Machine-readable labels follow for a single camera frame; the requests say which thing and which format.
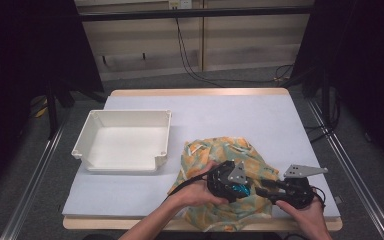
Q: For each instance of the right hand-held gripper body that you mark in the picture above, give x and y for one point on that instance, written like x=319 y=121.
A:
x=296 y=193

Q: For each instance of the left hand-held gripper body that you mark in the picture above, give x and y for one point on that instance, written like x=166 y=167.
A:
x=223 y=183

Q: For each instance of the orange slice print garment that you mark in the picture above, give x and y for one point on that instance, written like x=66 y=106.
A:
x=213 y=150

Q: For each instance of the white plastic box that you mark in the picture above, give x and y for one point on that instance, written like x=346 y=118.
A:
x=130 y=140

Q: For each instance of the person's right hand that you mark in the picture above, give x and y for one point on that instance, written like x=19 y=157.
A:
x=308 y=218

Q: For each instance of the person's left hand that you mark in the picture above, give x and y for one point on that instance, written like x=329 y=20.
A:
x=193 y=195

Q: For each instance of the white table mat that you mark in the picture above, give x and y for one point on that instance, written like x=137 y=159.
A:
x=246 y=113

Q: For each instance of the wooden table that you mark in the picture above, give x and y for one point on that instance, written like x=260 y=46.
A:
x=196 y=91

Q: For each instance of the black curtain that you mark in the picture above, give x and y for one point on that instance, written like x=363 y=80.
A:
x=20 y=66
x=363 y=66

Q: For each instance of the black horizontal bar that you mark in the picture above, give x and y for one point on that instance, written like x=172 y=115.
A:
x=196 y=14

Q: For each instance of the metal floor rail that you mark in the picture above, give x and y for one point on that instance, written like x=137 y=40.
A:
x=350 y=166
x=33 y=180

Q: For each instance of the light wooden wall cabinet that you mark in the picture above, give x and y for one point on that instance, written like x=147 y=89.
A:
x=246 y=43

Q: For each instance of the white wall socket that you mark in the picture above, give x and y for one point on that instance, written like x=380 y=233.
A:
x=180 y=4

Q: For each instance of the black stand post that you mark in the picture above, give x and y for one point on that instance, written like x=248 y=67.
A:
x=52 y=113

